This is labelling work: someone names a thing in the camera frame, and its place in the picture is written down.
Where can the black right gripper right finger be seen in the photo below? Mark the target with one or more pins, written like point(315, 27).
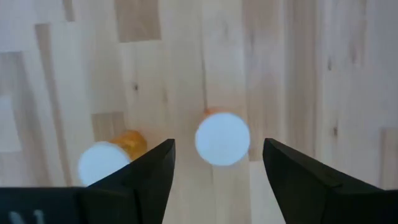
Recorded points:
point(298, 186)

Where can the white cup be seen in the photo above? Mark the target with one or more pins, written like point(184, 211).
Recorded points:
point(99, 163)

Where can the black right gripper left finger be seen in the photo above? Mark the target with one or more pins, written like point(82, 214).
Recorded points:
point(146, 180)

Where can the orange medicine bottle white cap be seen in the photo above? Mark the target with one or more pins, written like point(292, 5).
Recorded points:
point(222, 140)

